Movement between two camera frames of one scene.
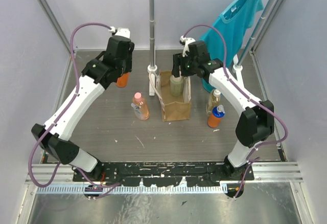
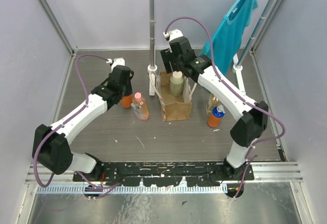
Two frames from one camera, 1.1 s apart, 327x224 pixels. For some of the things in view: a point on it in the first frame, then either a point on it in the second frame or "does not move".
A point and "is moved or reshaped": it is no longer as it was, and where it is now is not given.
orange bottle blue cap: [214, 118] does not move
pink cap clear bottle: [140, 107] does not move
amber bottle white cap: [214, 101] does not move
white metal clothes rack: [152, 69] does not move
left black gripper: [126, 65] to [127, 89]
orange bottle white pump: [121, 82] is moved or reshaped
